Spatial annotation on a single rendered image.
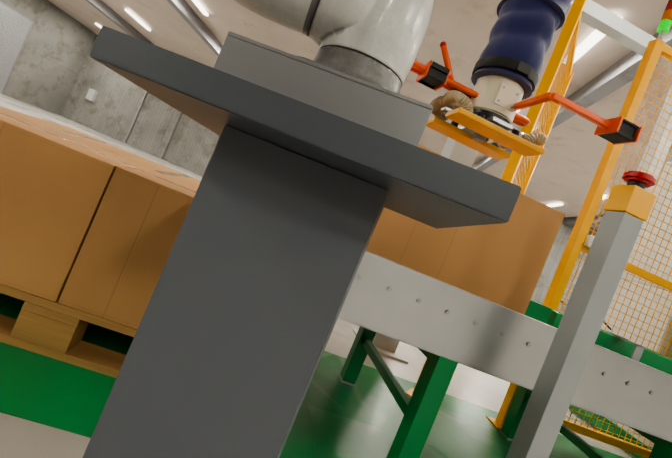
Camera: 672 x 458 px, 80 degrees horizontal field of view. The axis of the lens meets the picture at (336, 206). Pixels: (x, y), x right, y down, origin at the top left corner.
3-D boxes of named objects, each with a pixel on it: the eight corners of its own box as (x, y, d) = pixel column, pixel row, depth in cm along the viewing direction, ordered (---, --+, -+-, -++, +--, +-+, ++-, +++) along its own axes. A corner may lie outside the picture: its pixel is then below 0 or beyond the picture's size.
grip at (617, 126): (613, 145, 132) (619, 131, 132) (637, 142, 124) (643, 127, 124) (593, 134, 131) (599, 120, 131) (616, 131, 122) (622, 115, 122)
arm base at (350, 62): (428, 116, 59) (443, 81, 59) (289, 61, 60) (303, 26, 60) (410, 140, 77) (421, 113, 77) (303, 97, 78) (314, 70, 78)
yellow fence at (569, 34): (441, 366, 267) (560, 76, 272) (455, 374, 263) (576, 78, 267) (404, 393, 191) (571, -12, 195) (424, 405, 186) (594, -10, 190)
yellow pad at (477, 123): (525, 157, 146) (530, 144, 146) (544, 155, 136) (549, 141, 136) (444, 117, 139) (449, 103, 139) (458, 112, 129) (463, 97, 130)
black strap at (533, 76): (509, 101, 161) (512, 92, 161) (549, 88, 138) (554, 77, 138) (460, 76, 156) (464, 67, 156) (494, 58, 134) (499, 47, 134)
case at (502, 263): (460, 293, 172) (496, 207, 173) (520, 326, 133) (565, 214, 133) (333, 242, 160) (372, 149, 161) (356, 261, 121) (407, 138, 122)
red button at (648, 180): (633, 195, 105) (638, 180, 105) (658, 195, 98) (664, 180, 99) (611, 184, 104) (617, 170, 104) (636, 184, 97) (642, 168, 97)
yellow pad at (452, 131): (495, 160, 164) (499, 148, 164) (510, 158, 154) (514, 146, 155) (422, 125, 158) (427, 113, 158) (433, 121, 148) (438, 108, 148)
